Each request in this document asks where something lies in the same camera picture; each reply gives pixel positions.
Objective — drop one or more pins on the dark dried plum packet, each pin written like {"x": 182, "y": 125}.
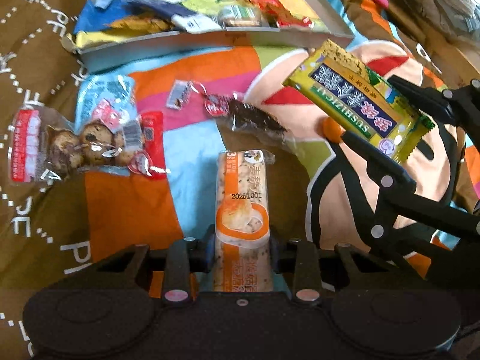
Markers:
{"x": 246, "y": 117}

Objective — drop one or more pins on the orange white biscuit pack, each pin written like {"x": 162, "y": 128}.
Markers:
{"x": 242, "y": 226}

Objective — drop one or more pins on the red spicy snack packet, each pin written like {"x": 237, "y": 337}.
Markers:
{"x": 282, "y": 17}

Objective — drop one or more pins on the white blue packet in tray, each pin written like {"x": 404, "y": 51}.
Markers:
{"x": 181, "y": 17}

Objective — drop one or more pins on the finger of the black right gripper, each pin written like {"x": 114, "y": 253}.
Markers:
{"x": 428, "y": 100}
{"x": 384, "y": 171}

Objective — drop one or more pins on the brown patterned pillow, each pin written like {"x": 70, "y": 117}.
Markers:
{"x": 44, "y": 226}

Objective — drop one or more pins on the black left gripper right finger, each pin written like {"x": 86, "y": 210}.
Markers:
{"x": 297, "y": 261}

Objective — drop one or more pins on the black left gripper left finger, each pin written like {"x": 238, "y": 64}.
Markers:
{"x": 185, "y": 257}

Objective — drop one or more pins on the clear bag of mushroom snacks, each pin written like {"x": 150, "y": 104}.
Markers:
{"x": 44, "y": 146}

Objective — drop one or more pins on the colourful cartoon blanket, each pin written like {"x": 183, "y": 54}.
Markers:
{"x": 315, "y": 185}

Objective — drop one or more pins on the brown biscuit packet in tray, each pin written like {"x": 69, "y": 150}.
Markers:
{"x": 143, "y": 23}

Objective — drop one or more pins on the grey cardboard box tray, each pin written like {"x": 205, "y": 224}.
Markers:
{"x": 111, "y": 55}

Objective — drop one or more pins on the small red sausage packet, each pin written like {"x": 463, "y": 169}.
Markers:
{"x": 149, "y": 161}

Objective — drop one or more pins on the light blue snack packet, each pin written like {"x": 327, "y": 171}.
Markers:
{"x": 107, "y": 99}

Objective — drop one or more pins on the yellow cracker snack pack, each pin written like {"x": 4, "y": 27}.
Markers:
{"x": 360, "y": 100}

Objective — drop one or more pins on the beige snack packet in tray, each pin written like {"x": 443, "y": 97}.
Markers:
{"x": 239, "y": 16}

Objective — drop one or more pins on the small silver candy wrapper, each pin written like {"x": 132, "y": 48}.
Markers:
{"x": 179, "y": 95}

